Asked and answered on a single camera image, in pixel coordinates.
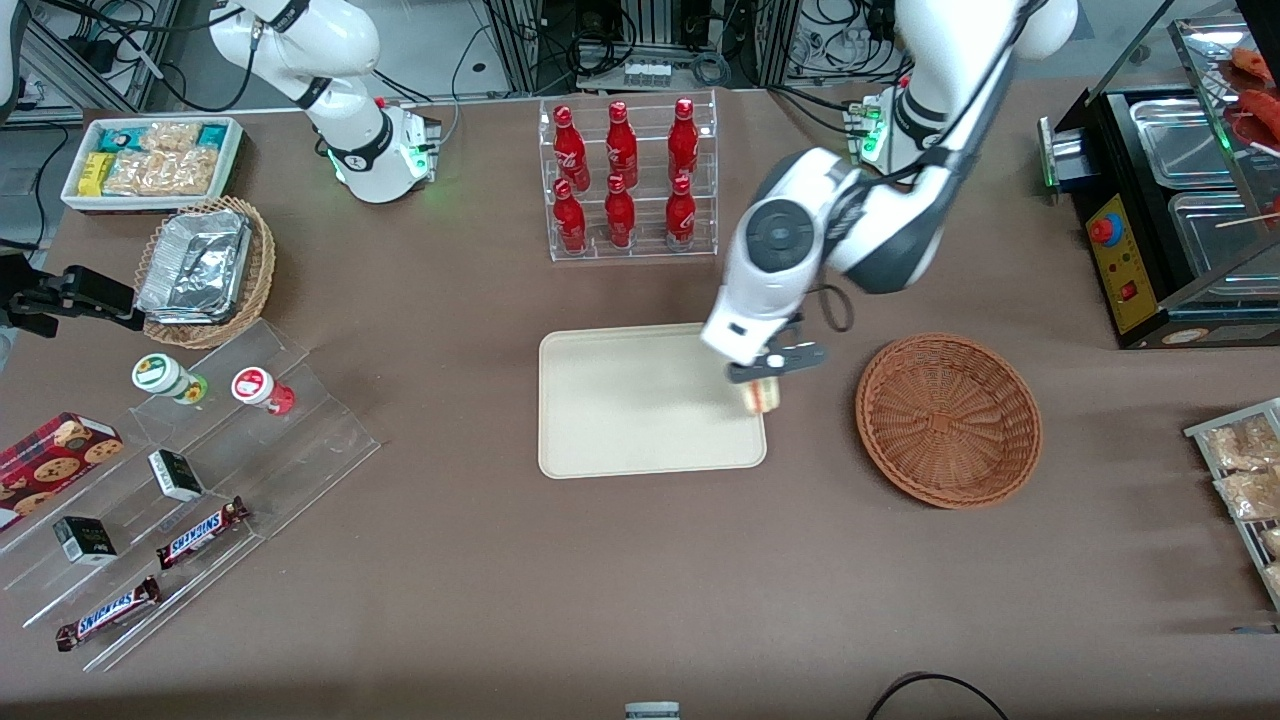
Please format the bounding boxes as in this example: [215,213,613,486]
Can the black hot food display case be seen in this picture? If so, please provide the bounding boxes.
[1038,0,1280,351]

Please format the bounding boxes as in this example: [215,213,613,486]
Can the Snickers chocolate bar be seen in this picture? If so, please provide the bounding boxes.
[155,496,251,572]
[54,575,163,653]

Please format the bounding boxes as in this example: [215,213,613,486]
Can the oval light wicker basket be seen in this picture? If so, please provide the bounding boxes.
[134,196,277,350]

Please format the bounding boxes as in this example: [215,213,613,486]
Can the green lid yogurt cup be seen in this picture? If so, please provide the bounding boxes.
[131,353,209,406]

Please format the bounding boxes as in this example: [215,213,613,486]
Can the metal shelf frame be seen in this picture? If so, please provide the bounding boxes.
[18,0,187,114]

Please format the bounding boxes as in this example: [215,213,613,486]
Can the black table cable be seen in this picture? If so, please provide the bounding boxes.
[864,672,1011,720]

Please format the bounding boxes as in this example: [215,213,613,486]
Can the round brown wicker basket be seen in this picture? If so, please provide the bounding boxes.
[855,333,1043,511]

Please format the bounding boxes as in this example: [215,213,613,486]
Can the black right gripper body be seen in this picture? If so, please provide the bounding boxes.
[60,266,137,306]

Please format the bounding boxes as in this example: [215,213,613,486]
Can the red tartan cookie box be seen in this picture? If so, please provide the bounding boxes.
[0,411,126,532]

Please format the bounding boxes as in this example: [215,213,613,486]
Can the small black carton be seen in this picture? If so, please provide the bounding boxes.
[52,515,120,568]
[147,449,206,504]

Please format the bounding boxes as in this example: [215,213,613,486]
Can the clear acrylic step shelf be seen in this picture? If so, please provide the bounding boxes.
[0,318,382,674]

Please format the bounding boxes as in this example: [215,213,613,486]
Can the red cola bottle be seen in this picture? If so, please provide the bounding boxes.
[605,100,639,189]
[664,175,698,251]
[667,97,700,186]
[604,174,637,249]
[552,178,589,255]
[552,104,591,191]

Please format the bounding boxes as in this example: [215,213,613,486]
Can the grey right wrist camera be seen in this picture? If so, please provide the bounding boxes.
[0,288,63,338]

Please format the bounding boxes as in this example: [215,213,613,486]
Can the clear rice cracker bag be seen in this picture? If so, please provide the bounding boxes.
[160,147,220,197]
[103,150,167,197]
[138,121,203,154]

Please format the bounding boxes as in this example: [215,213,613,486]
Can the red lid yogurt cup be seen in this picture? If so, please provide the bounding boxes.
[230,367,297,417]

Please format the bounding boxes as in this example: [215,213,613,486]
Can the grey wire rack tray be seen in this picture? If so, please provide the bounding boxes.
[1184,397,1280,613]

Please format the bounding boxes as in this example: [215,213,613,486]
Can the aluminium frame post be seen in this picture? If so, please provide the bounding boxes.
[490,0,546,98]
[750,0,797,89]

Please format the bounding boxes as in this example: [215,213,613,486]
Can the stacked aluminium foil trays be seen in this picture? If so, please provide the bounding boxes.
[136,209,254,325]

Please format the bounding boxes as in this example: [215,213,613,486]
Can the steel food pan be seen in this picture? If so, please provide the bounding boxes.
[1167,189,1280,280]
[1128,97,1238,189]

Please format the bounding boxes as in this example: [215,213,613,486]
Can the clear acrylic bottle rack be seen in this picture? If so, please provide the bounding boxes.
[538,89,719,264]

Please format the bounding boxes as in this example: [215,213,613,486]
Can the white snack bin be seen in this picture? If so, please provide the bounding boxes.
[60,116,245,215]

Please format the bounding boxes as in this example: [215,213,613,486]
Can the beige plastic tray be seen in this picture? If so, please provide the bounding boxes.
[538,320,768,480]

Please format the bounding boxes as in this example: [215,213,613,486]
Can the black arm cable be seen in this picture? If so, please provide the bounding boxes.
[818,20,1031,335]

